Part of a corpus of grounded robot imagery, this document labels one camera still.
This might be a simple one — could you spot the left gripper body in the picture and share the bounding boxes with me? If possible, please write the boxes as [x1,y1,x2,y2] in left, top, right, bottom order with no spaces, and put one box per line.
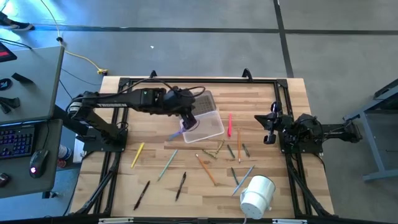
[161,86,198,117]

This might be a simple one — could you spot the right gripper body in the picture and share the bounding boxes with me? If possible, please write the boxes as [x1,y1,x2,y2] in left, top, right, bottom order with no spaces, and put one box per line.
[264,101,292,145]

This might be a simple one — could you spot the clear box with grey lid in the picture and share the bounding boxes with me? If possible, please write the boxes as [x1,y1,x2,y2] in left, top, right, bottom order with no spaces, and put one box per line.
[179,90,225,144]

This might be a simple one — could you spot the purple scissors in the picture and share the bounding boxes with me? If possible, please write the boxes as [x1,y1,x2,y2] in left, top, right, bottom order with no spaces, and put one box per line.
[169,119,200,141]

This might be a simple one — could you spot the orange pencil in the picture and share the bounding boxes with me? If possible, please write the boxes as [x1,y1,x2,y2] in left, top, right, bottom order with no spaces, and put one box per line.
[195,153,218,187]
[237,128,242,164]

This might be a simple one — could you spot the teal pencil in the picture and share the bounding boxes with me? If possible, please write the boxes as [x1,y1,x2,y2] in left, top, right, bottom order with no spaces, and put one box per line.
[157,149,179,182]

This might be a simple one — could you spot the grey-blue pencil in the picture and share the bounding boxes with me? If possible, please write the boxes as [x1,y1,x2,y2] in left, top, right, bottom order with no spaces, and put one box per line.
[231,164,256,197]

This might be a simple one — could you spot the black pen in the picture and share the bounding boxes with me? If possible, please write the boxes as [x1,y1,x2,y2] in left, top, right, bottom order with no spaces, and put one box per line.
[133,180,151,211]
[175,171,187,202]

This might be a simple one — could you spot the white cylindrical cup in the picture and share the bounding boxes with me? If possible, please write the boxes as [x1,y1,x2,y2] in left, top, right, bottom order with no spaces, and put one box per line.
[239,174,277,220]

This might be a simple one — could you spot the white paper box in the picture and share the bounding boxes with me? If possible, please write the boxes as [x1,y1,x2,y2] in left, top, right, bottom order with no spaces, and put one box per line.
[72,138,86,164]

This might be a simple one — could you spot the blue-grey metal stand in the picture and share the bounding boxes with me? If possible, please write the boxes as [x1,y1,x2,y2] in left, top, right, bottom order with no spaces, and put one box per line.
[343,77,398,183]

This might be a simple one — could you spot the white blue red bottle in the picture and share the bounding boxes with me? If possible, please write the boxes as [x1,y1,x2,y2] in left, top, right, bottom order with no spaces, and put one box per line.
[57,144,73,169]

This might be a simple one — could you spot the black computer mouse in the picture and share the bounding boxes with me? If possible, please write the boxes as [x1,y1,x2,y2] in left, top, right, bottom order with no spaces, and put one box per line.
[29,149,50,179]

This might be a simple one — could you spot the black desk foot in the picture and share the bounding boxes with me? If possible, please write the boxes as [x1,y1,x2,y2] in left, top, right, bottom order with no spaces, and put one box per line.
[42,190,60,200]

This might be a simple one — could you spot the backlit black keyboard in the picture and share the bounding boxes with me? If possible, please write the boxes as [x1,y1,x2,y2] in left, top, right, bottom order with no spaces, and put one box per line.
[0,124,35,160]

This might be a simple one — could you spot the person's shoe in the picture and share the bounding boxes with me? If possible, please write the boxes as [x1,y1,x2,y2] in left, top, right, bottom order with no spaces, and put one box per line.
[0,11,35,31]

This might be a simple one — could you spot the dark grey desk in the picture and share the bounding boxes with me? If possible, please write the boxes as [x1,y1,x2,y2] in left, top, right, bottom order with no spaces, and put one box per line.
[0,119,63,200]

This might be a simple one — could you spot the black device with red stripe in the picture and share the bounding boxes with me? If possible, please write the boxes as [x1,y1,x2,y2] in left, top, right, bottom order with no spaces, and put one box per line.
[0,42,18,63]

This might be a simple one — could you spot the black aluminium frame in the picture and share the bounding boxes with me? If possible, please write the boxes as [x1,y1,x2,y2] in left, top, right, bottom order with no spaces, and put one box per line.
[70,68,335,218]

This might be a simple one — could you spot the yellow extension cable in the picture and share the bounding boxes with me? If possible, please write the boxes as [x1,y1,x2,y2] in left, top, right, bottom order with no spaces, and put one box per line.
[39,0,109,76]

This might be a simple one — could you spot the white mount bracket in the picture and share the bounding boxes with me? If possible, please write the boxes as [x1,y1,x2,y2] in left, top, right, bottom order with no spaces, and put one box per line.
[272,218,308,224]
[98,217,134,224]

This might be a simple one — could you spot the black strap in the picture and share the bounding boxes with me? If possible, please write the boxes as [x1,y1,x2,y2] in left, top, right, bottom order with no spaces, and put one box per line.
[11,72,34,85]

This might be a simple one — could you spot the black bracket piece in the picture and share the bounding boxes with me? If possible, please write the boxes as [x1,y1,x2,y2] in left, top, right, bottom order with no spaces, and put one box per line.
[0,96,21,114]

